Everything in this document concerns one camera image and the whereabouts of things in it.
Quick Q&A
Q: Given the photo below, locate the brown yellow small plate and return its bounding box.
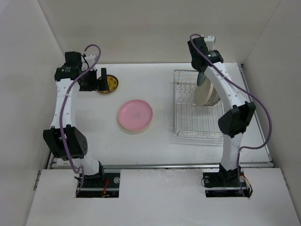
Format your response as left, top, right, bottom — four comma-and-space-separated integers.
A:
98, 74, 119, 94

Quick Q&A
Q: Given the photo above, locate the blue patterned small plate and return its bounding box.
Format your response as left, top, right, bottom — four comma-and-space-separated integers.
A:
197, 72, 206, 87

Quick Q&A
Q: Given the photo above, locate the cream plastic plate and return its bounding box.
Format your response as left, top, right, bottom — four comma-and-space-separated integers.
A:
194, 78, 212, 105

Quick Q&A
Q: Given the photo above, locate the white plate dark lettered rim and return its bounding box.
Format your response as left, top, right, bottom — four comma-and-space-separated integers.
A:
209, 92, 220, 106

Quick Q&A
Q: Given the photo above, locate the pink plastic plate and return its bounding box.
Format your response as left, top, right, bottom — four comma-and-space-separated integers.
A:
117, 99, 153, 123

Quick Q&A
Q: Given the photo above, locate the yellow plastic plate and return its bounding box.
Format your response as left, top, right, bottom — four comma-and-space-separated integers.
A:
119, 118, 153, 134

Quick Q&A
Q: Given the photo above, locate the white plate black rim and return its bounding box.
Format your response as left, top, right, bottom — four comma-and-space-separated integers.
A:
204, 83, 220, 106

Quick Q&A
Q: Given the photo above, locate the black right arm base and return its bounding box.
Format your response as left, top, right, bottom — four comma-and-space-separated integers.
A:
201, 170, 253, 198

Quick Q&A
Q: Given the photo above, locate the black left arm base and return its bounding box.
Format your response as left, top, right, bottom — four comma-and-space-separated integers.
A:
76, 172, 120, 198

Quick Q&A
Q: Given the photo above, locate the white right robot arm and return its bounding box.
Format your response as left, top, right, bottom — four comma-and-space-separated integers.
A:
188, 34, 256, 186

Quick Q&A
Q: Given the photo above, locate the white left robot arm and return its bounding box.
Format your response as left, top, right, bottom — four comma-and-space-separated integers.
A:
43, 51, 109, 166

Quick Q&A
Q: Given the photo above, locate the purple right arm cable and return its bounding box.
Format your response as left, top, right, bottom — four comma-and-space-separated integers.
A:
189, 33, 273, 197

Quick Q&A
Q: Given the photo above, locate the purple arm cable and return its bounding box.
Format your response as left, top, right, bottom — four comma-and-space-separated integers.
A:
59, 44, 102, 196
189, 33, 273, 197

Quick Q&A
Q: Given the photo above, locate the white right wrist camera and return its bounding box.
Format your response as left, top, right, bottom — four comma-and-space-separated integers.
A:
204, 36, 216, 51

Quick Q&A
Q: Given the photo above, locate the wire dish rack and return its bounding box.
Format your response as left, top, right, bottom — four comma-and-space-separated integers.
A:
174, 70, 224, 140

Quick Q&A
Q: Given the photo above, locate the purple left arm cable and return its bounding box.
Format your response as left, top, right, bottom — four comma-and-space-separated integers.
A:
59, 44, 102, 196

